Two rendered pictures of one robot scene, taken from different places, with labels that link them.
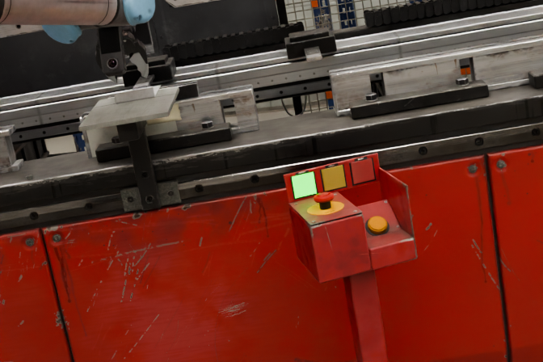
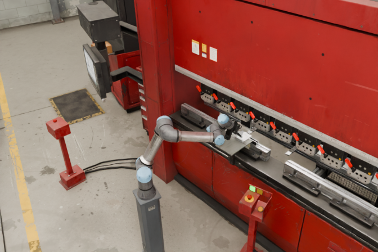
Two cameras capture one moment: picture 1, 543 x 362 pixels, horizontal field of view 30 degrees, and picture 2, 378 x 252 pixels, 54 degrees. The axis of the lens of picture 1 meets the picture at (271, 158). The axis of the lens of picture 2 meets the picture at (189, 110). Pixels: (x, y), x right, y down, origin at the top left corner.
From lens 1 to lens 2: 197 cm
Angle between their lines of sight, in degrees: 45
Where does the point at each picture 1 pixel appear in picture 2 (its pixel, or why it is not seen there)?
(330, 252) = (242, 208)
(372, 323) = (252, 224)
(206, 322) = (237, 190)
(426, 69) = (307, 178)
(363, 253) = (249, 214)
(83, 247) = (219, 160)
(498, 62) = (327, 190)
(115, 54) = (228, 135)
